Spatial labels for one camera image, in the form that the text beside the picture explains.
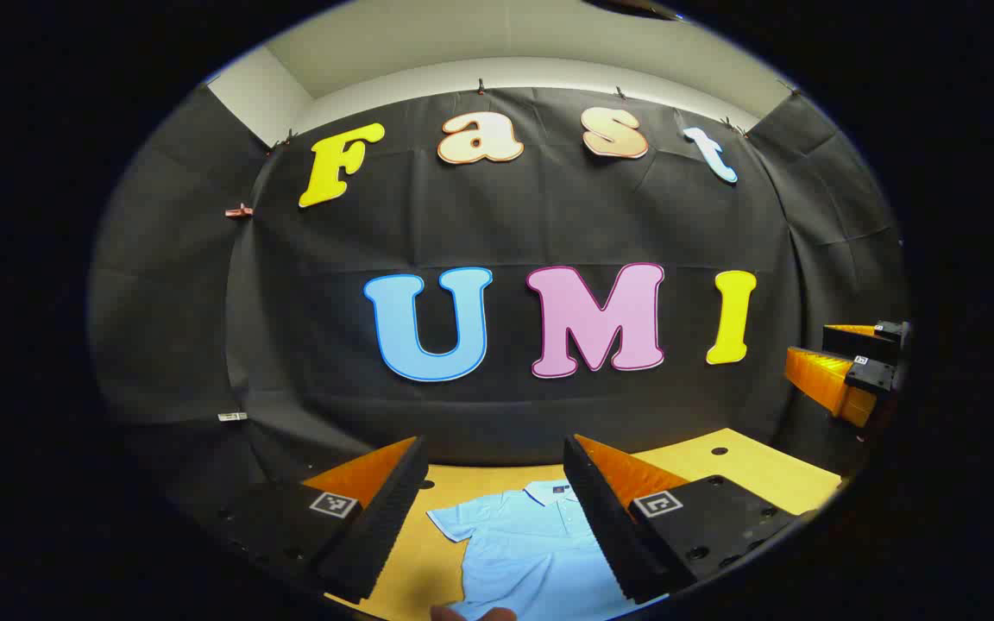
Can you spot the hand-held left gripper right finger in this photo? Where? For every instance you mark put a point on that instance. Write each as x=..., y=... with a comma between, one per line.
x=605, y=535

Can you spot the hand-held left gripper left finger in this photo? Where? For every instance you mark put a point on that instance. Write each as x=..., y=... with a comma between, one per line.
x=385, y=526

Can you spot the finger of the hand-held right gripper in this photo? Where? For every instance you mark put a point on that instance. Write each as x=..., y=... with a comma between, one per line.
x=859, y=343
x=870, y=377

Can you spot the light blue T-shirt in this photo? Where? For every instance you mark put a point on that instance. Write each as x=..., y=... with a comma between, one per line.
x=523, y=552

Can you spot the silver backdrop clip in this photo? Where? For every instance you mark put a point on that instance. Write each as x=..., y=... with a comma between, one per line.
x=232, y=417

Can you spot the black backdrop cloth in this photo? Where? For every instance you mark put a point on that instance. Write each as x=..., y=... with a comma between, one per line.
x=549, y=216

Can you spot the copper backdrop clamp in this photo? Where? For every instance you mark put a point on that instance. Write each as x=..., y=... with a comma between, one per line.
x=239, y=210

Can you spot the dark ceiling fixture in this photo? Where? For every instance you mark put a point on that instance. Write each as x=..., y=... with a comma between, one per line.
x=635, y=8

